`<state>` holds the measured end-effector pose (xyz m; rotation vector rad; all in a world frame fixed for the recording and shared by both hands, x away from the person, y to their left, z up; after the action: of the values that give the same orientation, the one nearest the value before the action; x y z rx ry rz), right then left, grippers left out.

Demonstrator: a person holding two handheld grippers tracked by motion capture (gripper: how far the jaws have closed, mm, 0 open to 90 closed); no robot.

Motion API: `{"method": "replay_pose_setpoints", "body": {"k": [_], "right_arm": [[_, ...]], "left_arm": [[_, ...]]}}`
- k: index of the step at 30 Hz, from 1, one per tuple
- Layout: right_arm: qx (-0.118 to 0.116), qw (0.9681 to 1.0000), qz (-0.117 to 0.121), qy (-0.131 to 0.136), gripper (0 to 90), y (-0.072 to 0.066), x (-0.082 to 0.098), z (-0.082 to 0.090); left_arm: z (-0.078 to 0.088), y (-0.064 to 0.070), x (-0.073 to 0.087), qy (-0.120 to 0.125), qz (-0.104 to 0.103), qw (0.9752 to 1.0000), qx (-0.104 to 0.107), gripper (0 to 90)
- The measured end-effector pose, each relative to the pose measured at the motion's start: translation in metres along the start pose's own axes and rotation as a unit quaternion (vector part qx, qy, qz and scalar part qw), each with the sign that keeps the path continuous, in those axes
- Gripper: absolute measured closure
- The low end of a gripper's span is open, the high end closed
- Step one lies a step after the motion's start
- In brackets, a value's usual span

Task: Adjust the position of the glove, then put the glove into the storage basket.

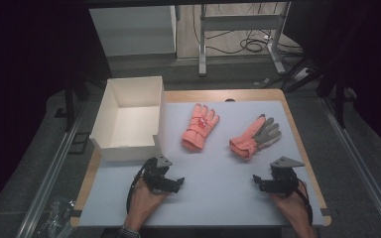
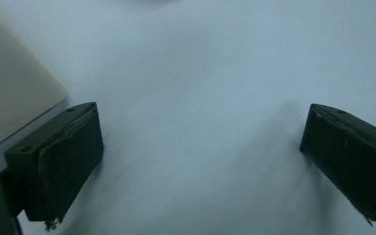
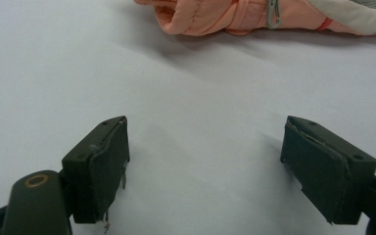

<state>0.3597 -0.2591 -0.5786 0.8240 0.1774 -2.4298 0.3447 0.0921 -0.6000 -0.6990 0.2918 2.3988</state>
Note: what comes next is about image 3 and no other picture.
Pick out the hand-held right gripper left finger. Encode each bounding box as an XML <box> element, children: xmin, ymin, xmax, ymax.
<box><xmin>61</xmin><ymin>115</ymin><xmax>131</xmax><ymax>225</ymax></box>

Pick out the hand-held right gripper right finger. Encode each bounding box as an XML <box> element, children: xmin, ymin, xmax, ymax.
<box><xmin>280</xmin><ymin>115</ymin><xmax>376</xmax><ymax>225</ymax></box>

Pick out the pink glove with grey cuff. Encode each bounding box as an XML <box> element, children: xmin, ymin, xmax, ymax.
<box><xmin>133</xmin><ymin>0</ymin><xmax>376</xmax><ymax>37</ymax></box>

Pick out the light grey-blue table mat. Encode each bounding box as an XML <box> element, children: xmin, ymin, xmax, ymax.
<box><xmin>0</xmin><ymin>0</ymin><xmax>376</xmax><ymax>235</ymax></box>

